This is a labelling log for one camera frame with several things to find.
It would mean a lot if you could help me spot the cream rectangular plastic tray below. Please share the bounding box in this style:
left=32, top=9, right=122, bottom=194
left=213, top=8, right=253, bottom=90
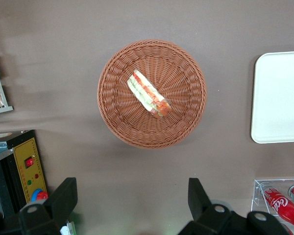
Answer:
left=250, top=50, right=294, bottom=144

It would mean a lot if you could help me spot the clear acrylic bottle rack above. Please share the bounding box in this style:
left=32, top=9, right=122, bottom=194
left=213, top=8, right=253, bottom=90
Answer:
left=250, top=178, right=294, bottom=235

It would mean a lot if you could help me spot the triangle sandwich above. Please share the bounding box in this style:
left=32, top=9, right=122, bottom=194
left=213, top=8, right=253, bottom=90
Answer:
left=126, top=69, right=172, bottom=120

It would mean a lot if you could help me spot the brown round wicker basket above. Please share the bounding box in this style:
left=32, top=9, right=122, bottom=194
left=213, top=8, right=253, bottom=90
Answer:
left=97, top=39, right=208, bottom=149

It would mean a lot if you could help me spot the black food warmer machine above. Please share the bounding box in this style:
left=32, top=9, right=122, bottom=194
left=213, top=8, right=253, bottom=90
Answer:
left=0, top=129, right=49, bottom=218

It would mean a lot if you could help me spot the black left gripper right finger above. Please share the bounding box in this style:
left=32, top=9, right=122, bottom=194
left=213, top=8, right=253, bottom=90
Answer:
left=178, top=177, right=236, bottom=235

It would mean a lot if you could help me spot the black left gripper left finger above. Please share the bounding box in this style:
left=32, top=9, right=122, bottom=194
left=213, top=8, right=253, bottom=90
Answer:
left=19, top=177, right=78, bottom=235

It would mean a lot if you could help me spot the grey snack display rack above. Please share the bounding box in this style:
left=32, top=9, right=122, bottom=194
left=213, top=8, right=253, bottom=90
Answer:
left=0, top=52, right=14, bottom=116

